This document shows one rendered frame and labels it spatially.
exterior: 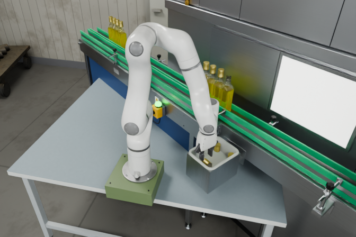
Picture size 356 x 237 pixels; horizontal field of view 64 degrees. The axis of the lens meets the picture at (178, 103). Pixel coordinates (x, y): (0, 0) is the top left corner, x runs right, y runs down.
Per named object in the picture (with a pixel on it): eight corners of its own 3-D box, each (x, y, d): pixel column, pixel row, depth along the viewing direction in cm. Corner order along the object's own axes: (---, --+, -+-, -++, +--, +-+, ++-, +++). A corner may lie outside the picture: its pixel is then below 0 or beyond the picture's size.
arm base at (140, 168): (153, 184, 148) (153, 158, 138) (118, 181, 149) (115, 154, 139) (159, 160, 164) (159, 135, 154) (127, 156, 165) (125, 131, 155)
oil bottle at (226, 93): (230, 116, 165) (234, 84, 154) (223, 120, 162) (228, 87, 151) (223, 112, 169) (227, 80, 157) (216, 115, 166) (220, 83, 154)
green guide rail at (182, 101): (208, 124, 158) (210, 112, 153) (207, 125, 157) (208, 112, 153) (82, 37, 272) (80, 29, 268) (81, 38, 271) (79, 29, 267)
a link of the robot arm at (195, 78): (198, 72, 108) (221, 133, 122) (200, 56, 121) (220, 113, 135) (176, 79, 110) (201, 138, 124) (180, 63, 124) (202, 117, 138)
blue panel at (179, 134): (217, 148, 186) (220, 127, 177) (198, 160, 177) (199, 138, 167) (107, 66, 290) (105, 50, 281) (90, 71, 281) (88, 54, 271)
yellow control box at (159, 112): (165, 116, 187) (165, 106, 183) (156, 119, 183) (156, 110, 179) (159, 111, 192) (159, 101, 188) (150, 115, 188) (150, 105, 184)
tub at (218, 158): (239, 163, 150) (241, 151, 146) (208, 183, 138) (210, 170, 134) (215, 146, 162) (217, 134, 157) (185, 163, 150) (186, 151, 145)
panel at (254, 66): (350, 150, 127) (381, 83, 109) (347, 153, 125) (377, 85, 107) (210, 77, 186) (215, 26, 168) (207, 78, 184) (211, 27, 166)
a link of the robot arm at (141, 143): (124, 150, 142) (120, 111, 130) (133, 128, 158) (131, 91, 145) (147, 153, 141) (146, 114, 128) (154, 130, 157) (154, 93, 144)
